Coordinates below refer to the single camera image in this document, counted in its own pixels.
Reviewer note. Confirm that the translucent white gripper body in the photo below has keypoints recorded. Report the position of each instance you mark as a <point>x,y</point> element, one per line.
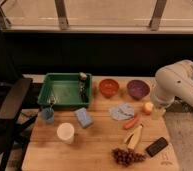
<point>157,113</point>

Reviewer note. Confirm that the black eraser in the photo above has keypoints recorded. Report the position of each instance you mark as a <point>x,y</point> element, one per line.
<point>157,146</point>

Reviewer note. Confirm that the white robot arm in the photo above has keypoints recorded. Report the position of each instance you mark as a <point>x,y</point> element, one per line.
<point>171,81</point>

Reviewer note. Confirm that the metal spoon in tray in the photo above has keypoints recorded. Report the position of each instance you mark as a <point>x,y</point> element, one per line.
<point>82,86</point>

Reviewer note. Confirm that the green plastic tray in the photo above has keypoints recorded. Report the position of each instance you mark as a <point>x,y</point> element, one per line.
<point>65,88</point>

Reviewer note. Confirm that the apple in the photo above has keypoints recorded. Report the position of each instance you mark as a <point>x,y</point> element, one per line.
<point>147,108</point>

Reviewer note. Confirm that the orange carrot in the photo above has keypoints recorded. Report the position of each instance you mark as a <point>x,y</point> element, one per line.
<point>131,122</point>

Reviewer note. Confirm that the purple bowl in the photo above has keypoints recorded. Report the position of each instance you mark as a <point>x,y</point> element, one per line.
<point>138,89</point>

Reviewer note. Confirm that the blue crumpled cloth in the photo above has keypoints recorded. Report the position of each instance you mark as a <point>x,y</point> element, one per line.
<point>122,112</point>

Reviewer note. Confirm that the yellow banana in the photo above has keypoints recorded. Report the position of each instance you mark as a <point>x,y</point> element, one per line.
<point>134,137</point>

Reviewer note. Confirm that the wooden cutting board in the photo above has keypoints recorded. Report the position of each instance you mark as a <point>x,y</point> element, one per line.
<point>91,148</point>

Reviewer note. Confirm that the orange bowl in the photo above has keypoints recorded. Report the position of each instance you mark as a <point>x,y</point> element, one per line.
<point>108,87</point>

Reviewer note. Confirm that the bunch of dark grapes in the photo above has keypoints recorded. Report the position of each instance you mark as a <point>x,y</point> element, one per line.
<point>126,157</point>

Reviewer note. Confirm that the blue sponge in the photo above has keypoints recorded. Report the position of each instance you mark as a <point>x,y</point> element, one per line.
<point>83,117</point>

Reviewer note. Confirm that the white paper cup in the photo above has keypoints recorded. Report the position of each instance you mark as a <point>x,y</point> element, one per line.
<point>65,133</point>

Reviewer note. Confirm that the metal fork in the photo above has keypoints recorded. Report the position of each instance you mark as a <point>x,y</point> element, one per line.
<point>52,101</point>

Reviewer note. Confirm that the small blue cup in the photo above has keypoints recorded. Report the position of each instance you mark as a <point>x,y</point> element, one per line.
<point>47,115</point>

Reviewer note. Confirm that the black office chair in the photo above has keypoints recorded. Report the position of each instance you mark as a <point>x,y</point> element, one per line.
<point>10,109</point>

